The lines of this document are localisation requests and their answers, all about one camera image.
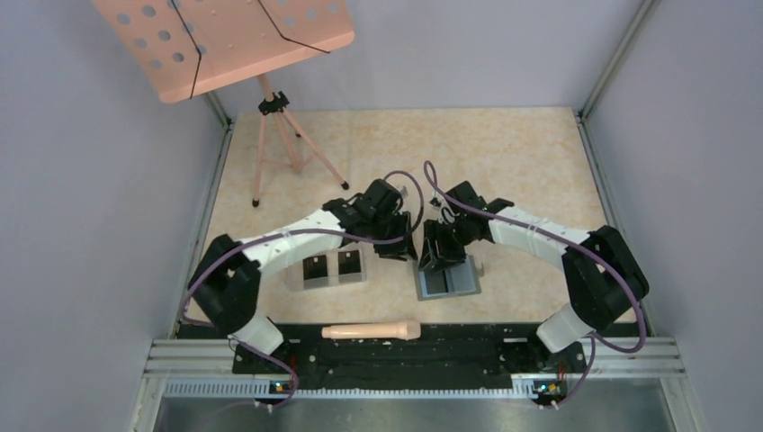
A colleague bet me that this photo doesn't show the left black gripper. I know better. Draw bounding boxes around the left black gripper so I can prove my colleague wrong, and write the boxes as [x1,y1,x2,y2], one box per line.
[366,208,417,261]

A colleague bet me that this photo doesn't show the blue card in holder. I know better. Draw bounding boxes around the blue card in holder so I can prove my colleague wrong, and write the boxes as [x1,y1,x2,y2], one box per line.
[419,259,478,298]

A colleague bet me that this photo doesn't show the black card left compartment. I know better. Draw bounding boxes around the black card left compartment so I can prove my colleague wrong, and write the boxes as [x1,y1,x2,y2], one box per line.
[302,255,328,282]

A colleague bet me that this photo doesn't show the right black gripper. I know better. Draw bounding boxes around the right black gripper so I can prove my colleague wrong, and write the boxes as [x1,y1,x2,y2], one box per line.
[418,216,474,273]

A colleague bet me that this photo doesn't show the pink perforated music stand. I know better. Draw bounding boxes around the pink perforated music stand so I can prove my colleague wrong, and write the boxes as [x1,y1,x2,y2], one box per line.
[93,0,355,206]

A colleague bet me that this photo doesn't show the aluminium front rail frame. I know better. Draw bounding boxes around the aluminium front rail frame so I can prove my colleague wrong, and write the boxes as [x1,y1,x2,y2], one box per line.
[130,324,707,431]

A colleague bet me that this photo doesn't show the black card behind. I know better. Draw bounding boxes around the black card behind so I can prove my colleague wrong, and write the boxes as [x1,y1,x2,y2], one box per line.
[337,249,363,276]

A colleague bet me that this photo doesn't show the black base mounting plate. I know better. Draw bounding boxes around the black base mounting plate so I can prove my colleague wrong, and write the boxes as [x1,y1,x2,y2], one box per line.
[178,321,651,392]

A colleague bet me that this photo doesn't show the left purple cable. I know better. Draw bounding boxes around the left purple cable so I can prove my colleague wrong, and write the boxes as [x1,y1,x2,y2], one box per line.
[178,171,426,412]

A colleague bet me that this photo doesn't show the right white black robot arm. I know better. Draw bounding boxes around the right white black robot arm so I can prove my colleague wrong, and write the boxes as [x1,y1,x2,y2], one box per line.
[419,181,650,371]

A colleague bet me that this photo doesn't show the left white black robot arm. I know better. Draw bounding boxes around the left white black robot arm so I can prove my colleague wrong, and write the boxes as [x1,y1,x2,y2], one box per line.
[181,179,413,372]

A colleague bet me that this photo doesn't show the black cord on stand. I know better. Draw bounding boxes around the black cord on stand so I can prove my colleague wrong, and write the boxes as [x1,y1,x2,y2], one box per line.
[169,0,331,100]

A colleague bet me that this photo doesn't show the pink toy microphone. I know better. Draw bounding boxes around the pink toy microphone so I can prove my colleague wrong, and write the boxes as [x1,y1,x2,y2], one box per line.
[321,320,422,341]

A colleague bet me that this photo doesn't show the grey leather card holder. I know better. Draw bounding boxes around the grey leather card holder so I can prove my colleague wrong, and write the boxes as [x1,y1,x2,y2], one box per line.
[412,255,484,302]

